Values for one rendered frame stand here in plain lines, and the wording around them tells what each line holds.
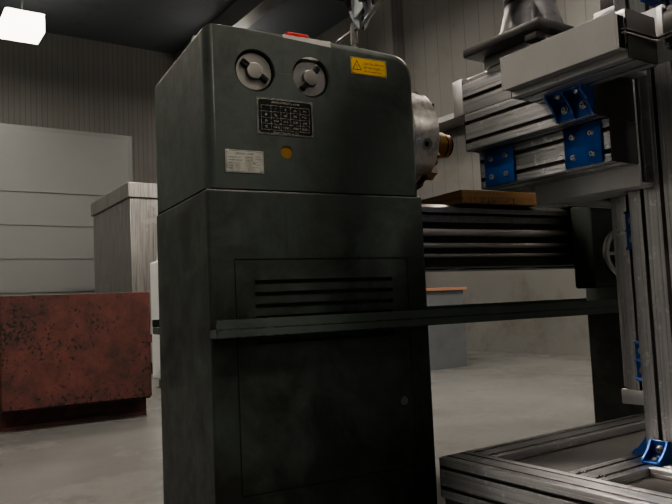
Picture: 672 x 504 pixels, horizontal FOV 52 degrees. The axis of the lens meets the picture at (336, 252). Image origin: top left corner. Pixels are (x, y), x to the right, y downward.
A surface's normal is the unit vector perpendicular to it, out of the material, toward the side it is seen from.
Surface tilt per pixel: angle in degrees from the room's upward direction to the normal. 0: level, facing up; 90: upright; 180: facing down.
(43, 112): 90
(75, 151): 90
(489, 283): 90
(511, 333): 90
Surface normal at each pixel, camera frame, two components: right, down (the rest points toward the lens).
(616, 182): -0.83, 0.00
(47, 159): 0.56, -0.08
